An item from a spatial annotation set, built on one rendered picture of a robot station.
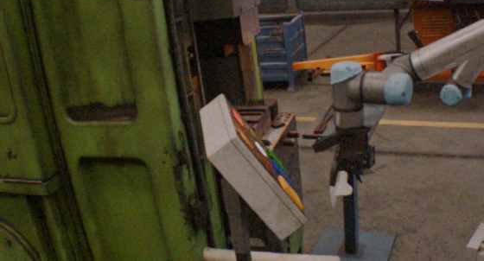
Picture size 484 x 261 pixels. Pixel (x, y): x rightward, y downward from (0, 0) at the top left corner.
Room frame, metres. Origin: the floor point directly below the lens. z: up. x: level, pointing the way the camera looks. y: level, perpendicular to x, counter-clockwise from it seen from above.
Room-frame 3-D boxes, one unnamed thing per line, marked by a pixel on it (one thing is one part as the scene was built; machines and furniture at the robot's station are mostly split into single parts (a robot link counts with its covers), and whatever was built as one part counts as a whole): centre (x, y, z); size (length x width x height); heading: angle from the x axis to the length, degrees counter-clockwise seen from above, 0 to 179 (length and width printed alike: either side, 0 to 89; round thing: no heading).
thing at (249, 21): (1.84, 0.12, 1.32); 0.42 x 0.20 x 0.10; 70
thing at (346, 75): (1.19, -0.26, 1.23); 0.09 x 0.08 x 0.11; 55
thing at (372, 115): (2.26, -0.48, 0.74); 0.40 x 0.30 x 0.02; 152
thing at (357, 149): (1.19, -0.27, 1.07); 0.09 x 0.08 x 0.12; 47
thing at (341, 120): (1.19, -0.26, 1.15); 0.08 x 0.08 x 0.05
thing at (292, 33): (5.88, -0.19, 0.36); 1.20 x 0.80 x 0.72; 68
